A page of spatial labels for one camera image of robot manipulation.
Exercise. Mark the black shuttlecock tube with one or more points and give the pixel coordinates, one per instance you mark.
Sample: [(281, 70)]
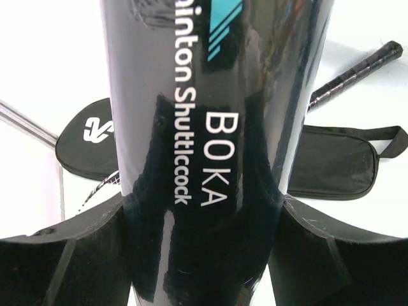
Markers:
[(208, 102)]

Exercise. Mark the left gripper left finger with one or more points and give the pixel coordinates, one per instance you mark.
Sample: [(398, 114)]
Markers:
[(80, 261)]

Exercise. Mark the black racket bag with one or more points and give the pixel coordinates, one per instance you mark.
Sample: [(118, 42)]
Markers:
[(332, 163)]

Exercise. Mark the right white badminton racket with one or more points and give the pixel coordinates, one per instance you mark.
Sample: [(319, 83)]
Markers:
[(388, 53)]

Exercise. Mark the left aluminium corner post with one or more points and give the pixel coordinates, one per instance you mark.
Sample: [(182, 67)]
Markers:
[(24, 124)]

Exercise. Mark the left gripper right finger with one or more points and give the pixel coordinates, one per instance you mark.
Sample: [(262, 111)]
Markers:
[(319, 260)]

